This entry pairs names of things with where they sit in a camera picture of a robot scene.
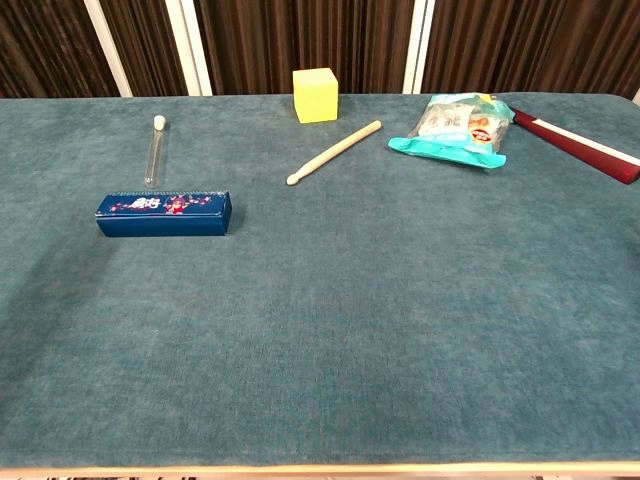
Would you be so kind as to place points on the blue glasses case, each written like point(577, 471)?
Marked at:
point(160, 222)

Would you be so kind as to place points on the teal velvet table cloth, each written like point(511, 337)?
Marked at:
point(350, 310)

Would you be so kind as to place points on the wooden drumstick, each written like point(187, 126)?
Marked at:
point(332, 152)

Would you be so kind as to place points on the yellow foam cube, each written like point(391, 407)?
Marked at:
point(315, 97)

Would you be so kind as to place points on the teal snack bag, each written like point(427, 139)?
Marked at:
point(450, 132)

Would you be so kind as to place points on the glass test tube white stopper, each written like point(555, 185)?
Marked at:
point(154, 150)

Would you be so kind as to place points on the dark brown curtain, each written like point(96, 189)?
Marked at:
point(300, 30)

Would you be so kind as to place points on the dark red folded fan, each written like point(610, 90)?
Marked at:
point(585, 152)

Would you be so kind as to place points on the white metal frame post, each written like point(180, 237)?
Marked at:
point(107, 47)
point(637, 96)
point(419, 47)
point(189, 47)

